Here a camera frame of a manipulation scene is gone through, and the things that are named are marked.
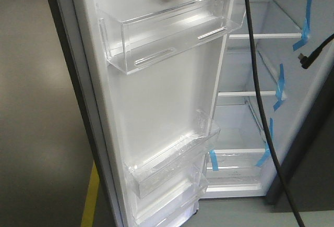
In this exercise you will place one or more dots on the grey side-by-side refrigerator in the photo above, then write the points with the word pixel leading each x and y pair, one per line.
pixel 247 90

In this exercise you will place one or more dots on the clear middle door bin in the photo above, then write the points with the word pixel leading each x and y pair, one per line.
pixel 147 175

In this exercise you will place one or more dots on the clear door bin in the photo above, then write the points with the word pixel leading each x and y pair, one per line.
pixel 137 43
pixel 171 199
pixel 147 175

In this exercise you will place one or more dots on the blue tape strip lower left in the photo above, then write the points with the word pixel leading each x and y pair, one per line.
pixel 214 161

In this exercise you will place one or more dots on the blue tape strip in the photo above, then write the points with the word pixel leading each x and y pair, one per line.
pixel 267 153
pixel 214 161
pixel 280 88
pixel 306 28

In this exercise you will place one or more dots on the clear upper door bin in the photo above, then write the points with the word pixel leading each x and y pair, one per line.
pixel 137 43

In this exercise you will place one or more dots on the clear crisper drawer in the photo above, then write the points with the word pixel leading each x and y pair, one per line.
pixel 235 166

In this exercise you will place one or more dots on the clear lower door bin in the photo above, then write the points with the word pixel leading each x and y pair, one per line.
pixel 171 199

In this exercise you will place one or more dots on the blue tape strip lower right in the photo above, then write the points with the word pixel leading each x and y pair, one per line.
pixel 267 153

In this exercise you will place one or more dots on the blue tape strip middle right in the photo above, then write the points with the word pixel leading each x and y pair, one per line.
pixel 280 88

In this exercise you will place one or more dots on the yellow floor tape line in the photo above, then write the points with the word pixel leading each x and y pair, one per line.
pixel 47 173

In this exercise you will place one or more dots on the blue tape strip top right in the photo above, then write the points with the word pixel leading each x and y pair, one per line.
pixel 306 28

